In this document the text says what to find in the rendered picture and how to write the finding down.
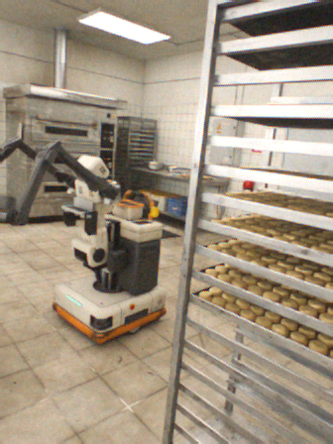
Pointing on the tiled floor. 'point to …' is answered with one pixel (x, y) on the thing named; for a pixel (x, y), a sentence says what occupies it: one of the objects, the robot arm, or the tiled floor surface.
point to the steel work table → (183, 182)
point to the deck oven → (24, 93)
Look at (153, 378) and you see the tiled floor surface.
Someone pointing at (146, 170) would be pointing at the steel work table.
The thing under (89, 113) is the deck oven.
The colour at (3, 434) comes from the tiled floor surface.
